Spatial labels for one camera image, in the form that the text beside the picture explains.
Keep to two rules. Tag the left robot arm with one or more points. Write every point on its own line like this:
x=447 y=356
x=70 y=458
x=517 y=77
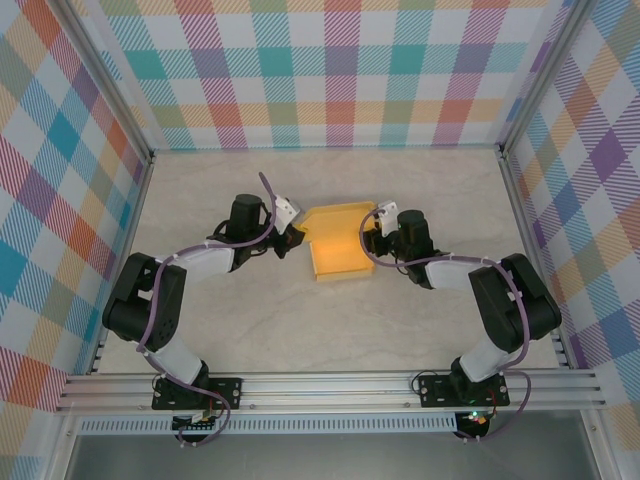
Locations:
x=145 y=305

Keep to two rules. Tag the wide aluminium mounting rail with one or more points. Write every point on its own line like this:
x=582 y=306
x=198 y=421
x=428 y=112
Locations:
x=325 y=392

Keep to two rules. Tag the yellow paper box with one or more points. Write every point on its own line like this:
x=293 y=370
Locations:
x=340 y=250

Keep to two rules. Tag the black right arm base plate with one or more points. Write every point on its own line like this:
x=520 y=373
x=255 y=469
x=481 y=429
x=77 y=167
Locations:
x=432 y=390

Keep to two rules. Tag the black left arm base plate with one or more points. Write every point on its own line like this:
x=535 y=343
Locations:
x=225 y=392

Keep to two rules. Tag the small electronics board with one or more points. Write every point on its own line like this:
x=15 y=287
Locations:
x=475 y=417
x=197 y=421

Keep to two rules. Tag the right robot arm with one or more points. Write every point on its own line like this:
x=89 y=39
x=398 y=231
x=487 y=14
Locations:
x=515 y=305

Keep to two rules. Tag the aluminium side rail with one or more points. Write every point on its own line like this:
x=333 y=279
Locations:
x=123 y=260
x=533 y=260

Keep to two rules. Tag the aluminium frame post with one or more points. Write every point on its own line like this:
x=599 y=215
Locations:
x=545 y=70
x=107 y=75

